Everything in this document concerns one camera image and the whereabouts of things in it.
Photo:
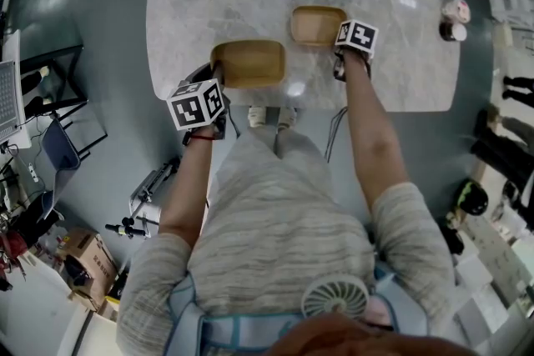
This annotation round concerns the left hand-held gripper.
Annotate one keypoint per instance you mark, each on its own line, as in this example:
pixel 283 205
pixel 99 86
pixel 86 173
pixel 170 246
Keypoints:
pixel 194 106

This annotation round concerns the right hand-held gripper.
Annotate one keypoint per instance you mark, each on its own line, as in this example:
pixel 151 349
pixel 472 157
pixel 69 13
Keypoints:
pixel 359 36

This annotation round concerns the person's right forearm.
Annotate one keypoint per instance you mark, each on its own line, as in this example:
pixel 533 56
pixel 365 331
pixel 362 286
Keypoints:
pixel 371 129

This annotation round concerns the person's left forearm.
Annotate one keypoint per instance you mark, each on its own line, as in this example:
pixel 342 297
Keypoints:
pixel 187 187

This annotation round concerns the person's left beige shoe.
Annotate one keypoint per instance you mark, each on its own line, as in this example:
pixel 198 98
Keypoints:
pixel 258 116

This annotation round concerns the person's beige shoe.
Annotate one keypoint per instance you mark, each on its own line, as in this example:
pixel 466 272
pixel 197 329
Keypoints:
pixel 288 117
pixel 258 116

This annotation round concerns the person's right beige shoe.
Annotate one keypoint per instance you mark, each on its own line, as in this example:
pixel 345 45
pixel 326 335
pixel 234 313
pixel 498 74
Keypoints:
pixel 288 117

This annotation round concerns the dark cup with white lid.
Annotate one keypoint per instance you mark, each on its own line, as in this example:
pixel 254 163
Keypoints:
pixel 452 32

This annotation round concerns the pink patterned cup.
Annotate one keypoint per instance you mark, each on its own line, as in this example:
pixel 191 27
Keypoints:
pixel 456 10

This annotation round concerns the grey metal stand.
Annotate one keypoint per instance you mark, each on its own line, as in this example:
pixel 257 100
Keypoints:
pixel 150 187

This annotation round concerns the dark blue chair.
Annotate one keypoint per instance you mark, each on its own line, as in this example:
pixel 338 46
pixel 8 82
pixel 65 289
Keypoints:
pixel 62 150

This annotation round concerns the person's grey knit outfit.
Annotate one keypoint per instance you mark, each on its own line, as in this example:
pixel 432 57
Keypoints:
pixel 271 229

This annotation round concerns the black helmet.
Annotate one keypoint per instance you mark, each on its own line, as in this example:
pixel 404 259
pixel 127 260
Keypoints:
pixel 471 198

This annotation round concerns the white power strip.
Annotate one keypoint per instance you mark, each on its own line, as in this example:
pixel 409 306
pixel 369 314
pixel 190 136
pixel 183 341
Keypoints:
pixel 33 173

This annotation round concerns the white perforated appliance box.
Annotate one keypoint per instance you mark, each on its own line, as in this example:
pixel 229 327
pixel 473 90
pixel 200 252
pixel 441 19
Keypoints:
pixel 7 100

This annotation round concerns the brown cardboard box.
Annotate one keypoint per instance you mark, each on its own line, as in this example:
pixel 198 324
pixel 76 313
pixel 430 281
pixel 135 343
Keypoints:
pixel 89 250

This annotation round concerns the black bag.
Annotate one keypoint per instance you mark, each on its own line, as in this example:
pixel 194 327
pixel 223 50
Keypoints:
pixel 452 237

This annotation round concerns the white neck fan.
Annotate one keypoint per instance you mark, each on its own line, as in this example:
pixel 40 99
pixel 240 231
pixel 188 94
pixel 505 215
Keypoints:
pixel 336 298

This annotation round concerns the pile of white boxes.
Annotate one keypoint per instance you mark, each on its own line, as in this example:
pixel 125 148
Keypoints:
pixel 473 275

